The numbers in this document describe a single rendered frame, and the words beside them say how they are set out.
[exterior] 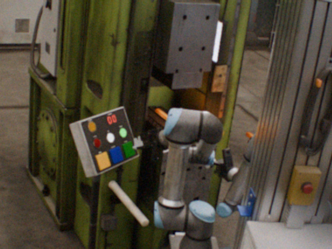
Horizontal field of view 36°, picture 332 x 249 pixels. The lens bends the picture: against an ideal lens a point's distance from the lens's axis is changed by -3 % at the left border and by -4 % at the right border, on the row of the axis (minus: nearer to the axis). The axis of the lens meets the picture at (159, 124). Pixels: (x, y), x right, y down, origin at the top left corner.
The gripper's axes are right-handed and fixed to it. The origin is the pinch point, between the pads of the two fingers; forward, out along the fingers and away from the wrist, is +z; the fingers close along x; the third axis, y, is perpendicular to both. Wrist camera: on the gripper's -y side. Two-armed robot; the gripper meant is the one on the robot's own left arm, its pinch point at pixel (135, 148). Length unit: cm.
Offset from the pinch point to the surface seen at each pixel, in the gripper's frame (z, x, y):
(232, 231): 40, -117, -96
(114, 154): 4.5, 11.8, 0.8
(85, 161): 10.3, 27.1, 2.6
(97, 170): 5.2, 25.8, -3.4
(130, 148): 4.5, -0.7, 0.2
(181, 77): -13, -40, 28
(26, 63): 405, -268, 114
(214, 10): -38, -54, 59
